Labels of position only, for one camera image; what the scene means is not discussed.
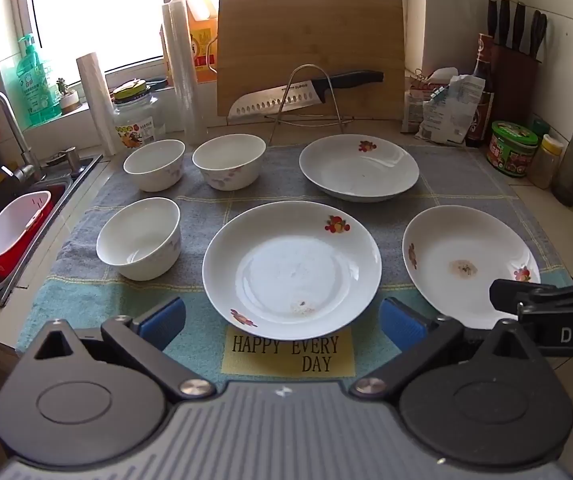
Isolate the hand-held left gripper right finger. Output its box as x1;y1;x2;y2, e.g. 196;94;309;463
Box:
349;297;550;403

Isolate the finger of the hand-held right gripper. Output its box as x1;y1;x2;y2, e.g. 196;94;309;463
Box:
489;278;573;317

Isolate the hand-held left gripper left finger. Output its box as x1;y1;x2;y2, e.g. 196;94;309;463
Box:
19;296;217;403

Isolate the white floral plate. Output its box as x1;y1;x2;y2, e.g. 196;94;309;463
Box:
299;134;420;204
202;200;383;342
402;205;542;331

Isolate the white floral bowl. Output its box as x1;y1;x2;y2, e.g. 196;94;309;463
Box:
123;139;186;193
192;133;267;192
96;197;182;282

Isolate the yellow lidded spice jar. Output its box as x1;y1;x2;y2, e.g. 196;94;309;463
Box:
529;134;565;190

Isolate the green lidded sauce jar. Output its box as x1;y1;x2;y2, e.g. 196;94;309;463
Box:
485;121;539;179

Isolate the red wash basin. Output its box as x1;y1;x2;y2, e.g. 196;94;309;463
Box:
0;185;64;288

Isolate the white colander basket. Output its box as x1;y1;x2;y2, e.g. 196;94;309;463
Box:
0;191;52;261

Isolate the grey checked cloth mat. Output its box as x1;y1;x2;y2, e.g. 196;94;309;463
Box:
16;142;572;377

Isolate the dark sauce bottle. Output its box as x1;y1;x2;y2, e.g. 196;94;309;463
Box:
467;32;496;148

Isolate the dark red knife block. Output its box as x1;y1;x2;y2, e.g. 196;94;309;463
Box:
491;42;540;126

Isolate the white printed bag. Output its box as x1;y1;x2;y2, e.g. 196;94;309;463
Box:
414;74;487;143

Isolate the glass jar with green lid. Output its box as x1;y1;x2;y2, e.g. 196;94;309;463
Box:
111;80;160;148

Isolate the red printed bag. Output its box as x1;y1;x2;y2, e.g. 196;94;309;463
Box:
401;72;437;133

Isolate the white paper roll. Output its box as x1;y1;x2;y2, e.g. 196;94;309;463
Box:
76;52;122;156

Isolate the metal faucet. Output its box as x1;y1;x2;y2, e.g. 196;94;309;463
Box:
0;90;42;181

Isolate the small potted plant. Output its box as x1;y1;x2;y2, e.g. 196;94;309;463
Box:
55;77;81;113

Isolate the thick plastic wrap roll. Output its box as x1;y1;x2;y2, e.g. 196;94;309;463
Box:
161;1;207;148

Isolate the green dish soap bottle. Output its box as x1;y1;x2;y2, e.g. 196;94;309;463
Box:
15;34;62;126

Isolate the orange cooking wine jug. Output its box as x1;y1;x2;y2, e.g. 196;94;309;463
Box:
174;0;220;83

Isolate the bamboo cutting board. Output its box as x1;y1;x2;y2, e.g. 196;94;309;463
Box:
216;0;406;121

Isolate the window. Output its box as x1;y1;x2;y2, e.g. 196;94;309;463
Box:
0;0;367;76

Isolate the metal wire rack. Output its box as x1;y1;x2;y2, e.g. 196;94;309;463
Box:
266;64;353;148

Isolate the black handled kitchen knife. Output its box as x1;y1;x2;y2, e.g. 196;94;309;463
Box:
229;70;385;120

